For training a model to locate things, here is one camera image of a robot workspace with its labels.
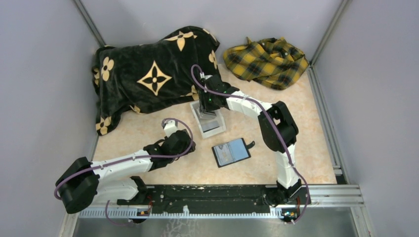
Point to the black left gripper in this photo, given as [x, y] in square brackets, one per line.
[188, 143]

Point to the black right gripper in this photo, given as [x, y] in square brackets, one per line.
[202, 95]

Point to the white plastic card tray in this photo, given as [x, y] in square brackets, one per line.
[209, 124]

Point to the black leather card holder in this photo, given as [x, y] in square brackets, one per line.
[232, 152]

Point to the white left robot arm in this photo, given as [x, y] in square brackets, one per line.
[116, 180]

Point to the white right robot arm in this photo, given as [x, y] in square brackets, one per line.
[277, 127]

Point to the black floral velvet blanket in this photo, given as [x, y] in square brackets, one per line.
[146, 78]

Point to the yellow plaid cloth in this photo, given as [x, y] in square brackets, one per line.
[271, 62]

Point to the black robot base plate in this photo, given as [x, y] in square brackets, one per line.
[208, 199]

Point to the aluminium frame rail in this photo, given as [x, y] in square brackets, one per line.
[321, 196]

